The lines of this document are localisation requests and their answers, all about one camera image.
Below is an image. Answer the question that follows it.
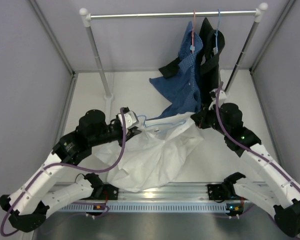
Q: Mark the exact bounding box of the aluminium frame post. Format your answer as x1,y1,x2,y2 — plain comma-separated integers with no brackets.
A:
249,0,297,168
27,0,78,121

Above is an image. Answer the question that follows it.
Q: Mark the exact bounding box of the perforated cable duct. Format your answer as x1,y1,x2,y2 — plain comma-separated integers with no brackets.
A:
59,201,249,214

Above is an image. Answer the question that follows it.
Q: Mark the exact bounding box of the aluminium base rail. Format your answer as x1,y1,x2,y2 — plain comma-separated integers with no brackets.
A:
114,181,271,201

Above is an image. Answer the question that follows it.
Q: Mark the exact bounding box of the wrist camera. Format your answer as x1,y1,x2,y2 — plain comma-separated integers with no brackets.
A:
117,111,140,130
208,88,227,110

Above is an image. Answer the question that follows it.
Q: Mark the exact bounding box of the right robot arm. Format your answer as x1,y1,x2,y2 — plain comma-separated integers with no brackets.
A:
191,103,300,238

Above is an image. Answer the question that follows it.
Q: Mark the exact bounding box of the white clothes rack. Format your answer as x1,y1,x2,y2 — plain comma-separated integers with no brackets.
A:
78,2,269,101

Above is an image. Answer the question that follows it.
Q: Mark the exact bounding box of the white shirt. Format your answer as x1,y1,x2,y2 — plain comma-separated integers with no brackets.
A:
95,112,203,193

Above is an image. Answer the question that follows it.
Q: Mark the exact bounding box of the right aluminium frame post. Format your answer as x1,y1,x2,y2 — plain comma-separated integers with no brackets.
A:
249,0,297,168

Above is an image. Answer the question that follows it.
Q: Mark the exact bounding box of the light blue hanger with black shirt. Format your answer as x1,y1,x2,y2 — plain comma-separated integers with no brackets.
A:
213,9,221,55

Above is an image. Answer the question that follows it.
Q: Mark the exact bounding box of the blue checked shirt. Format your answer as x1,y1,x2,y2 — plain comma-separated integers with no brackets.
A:
149,21,204,119

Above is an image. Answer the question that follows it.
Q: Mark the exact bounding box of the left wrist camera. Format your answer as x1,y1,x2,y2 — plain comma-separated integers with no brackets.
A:
117,111,140,130

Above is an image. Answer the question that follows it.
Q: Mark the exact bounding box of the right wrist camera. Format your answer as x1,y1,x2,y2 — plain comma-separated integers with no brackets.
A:
208,88,227,110

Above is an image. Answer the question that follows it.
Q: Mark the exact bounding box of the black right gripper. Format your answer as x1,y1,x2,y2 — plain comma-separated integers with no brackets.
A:
191,102,230,136

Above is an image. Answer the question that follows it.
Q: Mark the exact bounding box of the black shirt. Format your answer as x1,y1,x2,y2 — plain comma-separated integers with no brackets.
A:
158,16,227,118

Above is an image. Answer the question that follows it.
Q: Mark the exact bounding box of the pink hanger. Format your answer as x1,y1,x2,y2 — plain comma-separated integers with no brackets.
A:
190,10,196,54

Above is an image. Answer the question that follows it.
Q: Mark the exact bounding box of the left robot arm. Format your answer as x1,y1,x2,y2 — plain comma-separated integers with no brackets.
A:
0,107,140,237

